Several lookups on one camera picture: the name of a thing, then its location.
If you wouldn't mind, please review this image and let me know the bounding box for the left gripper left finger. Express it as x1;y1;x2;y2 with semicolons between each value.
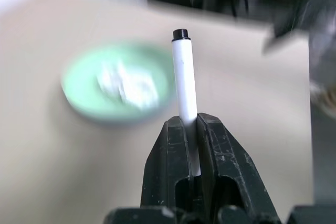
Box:
140;116;205;209

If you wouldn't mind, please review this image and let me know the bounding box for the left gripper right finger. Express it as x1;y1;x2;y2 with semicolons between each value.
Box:
197;113;274;209

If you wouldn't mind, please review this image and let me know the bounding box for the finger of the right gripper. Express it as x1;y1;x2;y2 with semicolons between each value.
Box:
262;0;336;55

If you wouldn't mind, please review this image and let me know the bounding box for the white tissue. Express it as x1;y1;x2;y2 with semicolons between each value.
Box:
96;60;161;111

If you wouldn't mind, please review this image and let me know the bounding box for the black-capped white marker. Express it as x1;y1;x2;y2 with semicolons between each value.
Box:
171;28;202;177

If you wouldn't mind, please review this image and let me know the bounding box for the green plate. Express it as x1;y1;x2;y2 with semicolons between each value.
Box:
60;42;175;127

